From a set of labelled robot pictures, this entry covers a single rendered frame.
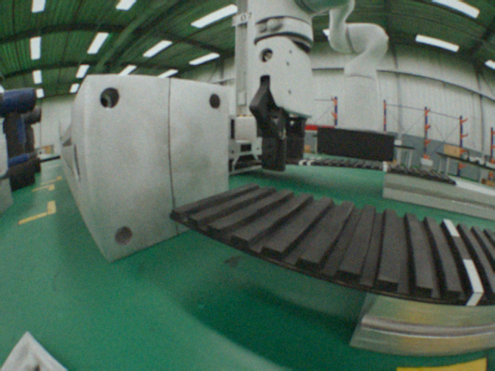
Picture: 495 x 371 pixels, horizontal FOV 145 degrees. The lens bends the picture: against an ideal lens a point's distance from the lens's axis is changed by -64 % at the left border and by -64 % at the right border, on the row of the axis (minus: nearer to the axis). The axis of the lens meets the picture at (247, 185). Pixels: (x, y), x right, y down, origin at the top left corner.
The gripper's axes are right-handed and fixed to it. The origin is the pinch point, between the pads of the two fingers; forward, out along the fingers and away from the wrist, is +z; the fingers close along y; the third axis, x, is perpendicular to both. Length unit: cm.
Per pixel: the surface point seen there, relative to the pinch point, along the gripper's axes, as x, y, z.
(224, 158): -2.6, -14.5, -1.1
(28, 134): 63, -37, -10
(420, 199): -18.5, -2.0, 2.5
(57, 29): 709, -89, -421
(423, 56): -215, 754, -346
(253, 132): 6.6, 2.3, -2.8
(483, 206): -29.0, -1.4, 1.8
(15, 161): 37, -37, -3
